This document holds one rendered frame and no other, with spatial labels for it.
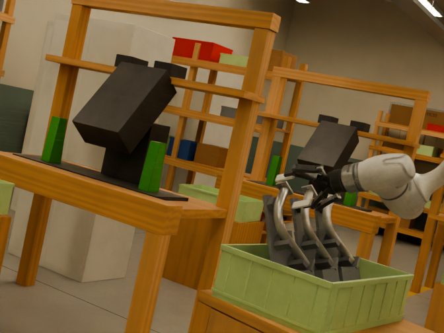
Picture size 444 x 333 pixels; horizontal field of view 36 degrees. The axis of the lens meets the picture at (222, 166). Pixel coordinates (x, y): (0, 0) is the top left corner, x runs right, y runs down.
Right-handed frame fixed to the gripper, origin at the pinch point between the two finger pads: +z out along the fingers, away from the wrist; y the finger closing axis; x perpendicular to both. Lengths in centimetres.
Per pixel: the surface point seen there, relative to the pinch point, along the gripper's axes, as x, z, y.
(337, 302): 32.3, -15.9, -19.4
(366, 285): 18.2, -18.7, -28.0
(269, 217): 8.5, 5.8, -2.2
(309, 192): -11.7, 0.7, -11.0
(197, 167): -382, 343, -226
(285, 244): 15.4, 1.4, -8.6
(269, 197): 3.2, 5.8, 1.5
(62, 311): -52, 224, -95
